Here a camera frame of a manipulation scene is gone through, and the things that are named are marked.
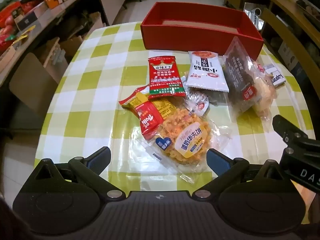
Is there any clear waffle packet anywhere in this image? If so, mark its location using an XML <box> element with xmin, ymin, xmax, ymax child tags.
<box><xmin>137</xmin><ymin>106</ymin><xmax>233</xmax><ymax>184</ymax></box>

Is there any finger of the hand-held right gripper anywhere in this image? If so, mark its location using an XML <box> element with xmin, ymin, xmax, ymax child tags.
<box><xmin>272</xmin><ymin>114</ymin><xmax>310</xmax><ymax>151</ymax></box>

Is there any yellow and red snack packet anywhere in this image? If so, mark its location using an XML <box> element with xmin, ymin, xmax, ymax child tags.
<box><xmin>119</xmin><ymin>86</ymin><xmax>178</xmax><ymax>121</ymax></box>

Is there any red cardboard box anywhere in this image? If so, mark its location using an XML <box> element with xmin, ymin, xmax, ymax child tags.
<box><xmin>140</xmin><ymin>2</ymin><xmax>265</xmax><ymax>61</ymax></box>

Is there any dark grey box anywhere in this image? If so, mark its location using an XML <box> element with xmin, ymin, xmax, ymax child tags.
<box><xmin>15</xmin><ymin>10</ymin><xmax>42</xmax><ymax>31</ymax></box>

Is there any small red snack packet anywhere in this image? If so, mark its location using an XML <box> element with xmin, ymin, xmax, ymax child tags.
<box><xmin>134</xmin><ymin>102</ymin><xmax>163</xmax><ymax>141</ymax></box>

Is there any green and white checked tablecloth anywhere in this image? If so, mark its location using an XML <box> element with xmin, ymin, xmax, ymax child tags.
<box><xmin>32</xmin><ymin>22</ymin><xmax>316</xmax><ymax>205</ymax></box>

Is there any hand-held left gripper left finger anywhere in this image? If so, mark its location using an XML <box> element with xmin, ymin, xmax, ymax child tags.
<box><xmin>34</xmin><ymin>147</ymin><xmax>127</xmax><ymax>202</ymax></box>

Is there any clear packet of dark snack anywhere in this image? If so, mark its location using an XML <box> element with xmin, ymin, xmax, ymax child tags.
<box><xmin>222</xmin><ymin>36</ymin><xmax>263</xmax><ymax>122</ymax></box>

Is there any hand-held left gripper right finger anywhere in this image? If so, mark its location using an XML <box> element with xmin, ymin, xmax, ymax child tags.
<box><xmin>191</xmin><ymin>148</ymin><xmax>288</xmax><ymax>202</ymax></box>

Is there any red crown-print snack packet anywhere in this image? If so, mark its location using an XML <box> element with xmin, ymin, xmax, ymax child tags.
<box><xmin>147</xmin><ymin>55</ymin><xmax>187</xmax><ymax>100</ymax></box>

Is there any wooden shelf unit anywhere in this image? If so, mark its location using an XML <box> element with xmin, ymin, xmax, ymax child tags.
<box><xmin>221</xmin><ymin>0</ymin><xmax>320</xmax><ymax>140</ymax></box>

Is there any small white printed packet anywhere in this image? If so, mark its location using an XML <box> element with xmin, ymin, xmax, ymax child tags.
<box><xmin>186</xmin><ymin>90</ymin><xmax>210</xmax><ymax>117</ymax></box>

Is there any white snack packet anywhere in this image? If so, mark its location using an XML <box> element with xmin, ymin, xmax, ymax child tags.
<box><xmin>186</xmin><ymin>51</ymin><xmax>230</xmax><ymax>93</ymax></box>

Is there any long grey sideboard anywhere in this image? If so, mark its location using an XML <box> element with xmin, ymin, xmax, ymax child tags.
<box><xmin>0</xmin><ymin>0</ymin><xmax>127</xmax><ymax>120</ymax></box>

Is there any white packet with blue label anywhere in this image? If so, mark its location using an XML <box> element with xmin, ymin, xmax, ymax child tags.
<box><xmin>262</xmin><ymin>64</ymin><xmax>285</xmax><ymax>88</ymax></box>

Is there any red plastic bag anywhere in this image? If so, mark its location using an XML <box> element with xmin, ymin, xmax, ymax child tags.
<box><xmin>0</xmin><ymin>1</ymin><xmax>47</xmax><ymax>53</ymax></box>

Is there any clear pastry packet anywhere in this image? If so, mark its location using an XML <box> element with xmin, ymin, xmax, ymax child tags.
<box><xmin>251</xmin><ymin>60</ymin><xmax>277</xmax><ymax>120</ymax></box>

